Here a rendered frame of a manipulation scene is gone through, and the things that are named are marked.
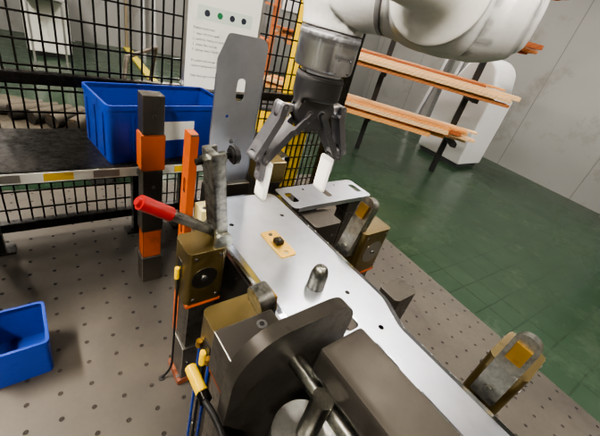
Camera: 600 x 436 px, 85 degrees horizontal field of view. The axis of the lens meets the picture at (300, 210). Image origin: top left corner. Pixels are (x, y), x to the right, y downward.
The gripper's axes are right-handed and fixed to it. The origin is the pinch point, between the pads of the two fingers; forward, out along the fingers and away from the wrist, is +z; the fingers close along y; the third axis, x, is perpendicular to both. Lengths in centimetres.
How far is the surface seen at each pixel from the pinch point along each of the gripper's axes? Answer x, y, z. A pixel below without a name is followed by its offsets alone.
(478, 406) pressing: -41.3, 7.4, 13.3
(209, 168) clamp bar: -0.8, -17.0, -5.6
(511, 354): -40.0, 12.4, 6.2
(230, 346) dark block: -24.0, -24.2, 1.2
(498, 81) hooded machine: 171, 469, -11
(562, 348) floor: -56, 212, 114
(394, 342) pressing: -28.1, 4.3, 13.3
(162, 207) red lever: -0.8, -23.4, 0.0
